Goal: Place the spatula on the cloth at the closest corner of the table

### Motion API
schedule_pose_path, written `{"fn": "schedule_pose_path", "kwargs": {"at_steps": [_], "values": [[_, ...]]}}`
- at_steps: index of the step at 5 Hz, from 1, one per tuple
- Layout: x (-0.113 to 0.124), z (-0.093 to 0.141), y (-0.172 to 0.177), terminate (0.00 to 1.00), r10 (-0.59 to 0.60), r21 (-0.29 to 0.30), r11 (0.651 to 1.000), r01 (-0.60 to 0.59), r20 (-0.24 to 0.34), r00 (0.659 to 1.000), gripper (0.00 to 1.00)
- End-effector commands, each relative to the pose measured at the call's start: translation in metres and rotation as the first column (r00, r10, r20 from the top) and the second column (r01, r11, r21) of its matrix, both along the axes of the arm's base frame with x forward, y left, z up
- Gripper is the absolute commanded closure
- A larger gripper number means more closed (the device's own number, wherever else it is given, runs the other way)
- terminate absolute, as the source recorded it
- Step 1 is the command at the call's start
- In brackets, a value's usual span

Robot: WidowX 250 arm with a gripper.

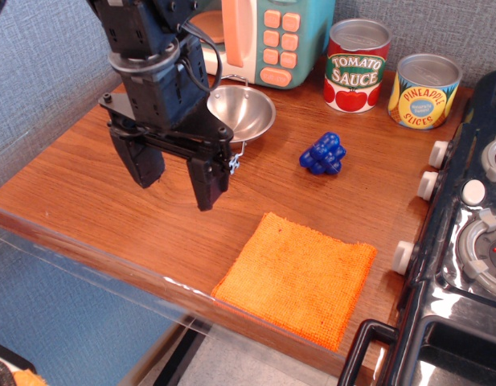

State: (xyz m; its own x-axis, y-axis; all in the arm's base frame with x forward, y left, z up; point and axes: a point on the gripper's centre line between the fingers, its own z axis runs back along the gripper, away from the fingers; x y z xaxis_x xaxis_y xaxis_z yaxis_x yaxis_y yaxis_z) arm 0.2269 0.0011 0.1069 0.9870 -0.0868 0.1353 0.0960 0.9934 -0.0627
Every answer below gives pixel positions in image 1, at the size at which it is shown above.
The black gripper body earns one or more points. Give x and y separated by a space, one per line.
165 107

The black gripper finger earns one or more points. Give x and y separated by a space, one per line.
209 179
144 163

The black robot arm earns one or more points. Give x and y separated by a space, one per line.
157 52

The orange towel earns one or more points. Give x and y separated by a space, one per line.
298 279

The small steel bowl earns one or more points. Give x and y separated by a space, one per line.
248 112

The blue toy grapes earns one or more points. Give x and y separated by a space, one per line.
324 156

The teal toy microwave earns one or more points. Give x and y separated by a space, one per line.
269 43

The tomato sauce can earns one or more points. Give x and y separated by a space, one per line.
355 62

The pineapple slices can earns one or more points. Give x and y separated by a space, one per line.
424 89

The black toy stove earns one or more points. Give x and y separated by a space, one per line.
446 328

